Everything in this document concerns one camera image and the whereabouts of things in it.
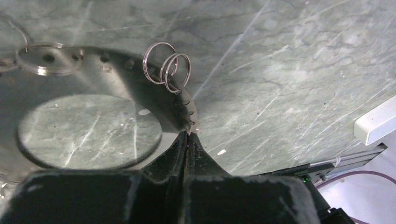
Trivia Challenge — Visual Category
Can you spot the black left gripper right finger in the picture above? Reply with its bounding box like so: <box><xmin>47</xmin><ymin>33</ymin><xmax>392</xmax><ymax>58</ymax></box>
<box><xmin>181</xmin><ymin>133</ymin><xmax>320</xmax><ymax>224</ymax></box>

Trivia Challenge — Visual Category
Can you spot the steel ring disc with keyrings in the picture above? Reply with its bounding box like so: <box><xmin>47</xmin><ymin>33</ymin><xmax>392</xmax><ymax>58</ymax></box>
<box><xmin>0</xmin><ymin>18</ymin><xmax>200</xmax><ymax>192</ymax></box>

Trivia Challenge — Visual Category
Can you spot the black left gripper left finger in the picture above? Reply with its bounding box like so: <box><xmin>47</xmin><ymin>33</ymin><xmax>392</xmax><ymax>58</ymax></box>
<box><xmin>0</xmin><ymin>132</ymin><xmax>188</xmax><ymax>224</ymax></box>

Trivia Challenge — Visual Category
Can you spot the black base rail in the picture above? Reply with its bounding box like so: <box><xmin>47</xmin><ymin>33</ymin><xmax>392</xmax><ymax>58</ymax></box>
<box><xmin>258</xmin><ymin>143</ymin><xmax>396</xmax><ymax>224</ymax></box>

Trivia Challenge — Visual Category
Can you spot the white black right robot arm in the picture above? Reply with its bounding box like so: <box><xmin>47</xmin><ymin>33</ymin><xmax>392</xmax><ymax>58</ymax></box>
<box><xmin>354</xmin><ymin>96</ymin><xmax>396</xmax><ymax>146</ymax></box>

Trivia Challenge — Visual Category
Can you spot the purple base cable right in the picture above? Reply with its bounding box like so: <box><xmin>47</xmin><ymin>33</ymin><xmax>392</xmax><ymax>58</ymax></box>
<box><xmin>315</xmin><ymin>170</ymin><xmax>396</xmax><ymax>224</ymax></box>

